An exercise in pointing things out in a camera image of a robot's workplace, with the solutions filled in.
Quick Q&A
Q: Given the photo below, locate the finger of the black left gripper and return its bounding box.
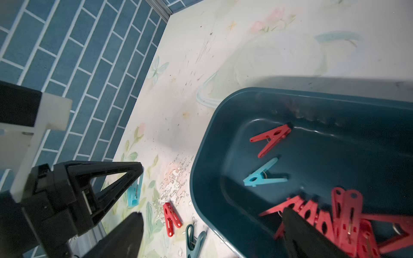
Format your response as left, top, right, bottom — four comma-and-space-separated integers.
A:
64, 161, 144, 223

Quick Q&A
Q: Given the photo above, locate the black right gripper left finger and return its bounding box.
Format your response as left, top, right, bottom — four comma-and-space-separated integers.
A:
83, 212, 144, 258

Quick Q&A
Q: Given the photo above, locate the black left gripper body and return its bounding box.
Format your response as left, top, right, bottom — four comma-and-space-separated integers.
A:
1, 163, 97, 258

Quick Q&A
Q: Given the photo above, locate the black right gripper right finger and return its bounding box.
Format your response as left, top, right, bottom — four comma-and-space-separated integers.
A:
282, 207, 348, 258

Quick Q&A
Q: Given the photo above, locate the light teal clothespin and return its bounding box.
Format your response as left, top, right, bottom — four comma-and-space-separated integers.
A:
243, 158, 288, 187
126, 175, 144, 207

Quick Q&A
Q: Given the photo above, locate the red clothespin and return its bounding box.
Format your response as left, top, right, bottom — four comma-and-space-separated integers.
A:
250, 124, 292, 159
337, 189, 363, 258
163, 202, 183, 238

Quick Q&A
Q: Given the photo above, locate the dark teal storage box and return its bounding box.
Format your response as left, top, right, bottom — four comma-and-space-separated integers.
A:
190, 88, 413, 258

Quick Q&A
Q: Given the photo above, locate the light teal clothespin in box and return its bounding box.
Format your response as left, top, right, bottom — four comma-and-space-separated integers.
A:
243, 158, 288, 187

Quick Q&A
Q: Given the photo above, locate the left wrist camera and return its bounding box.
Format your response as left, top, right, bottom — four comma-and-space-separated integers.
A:
1, 81, 73, 203

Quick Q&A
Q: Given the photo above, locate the aluminium corner post left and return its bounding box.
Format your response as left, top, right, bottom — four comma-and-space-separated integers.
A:
146, 0, 173, 23

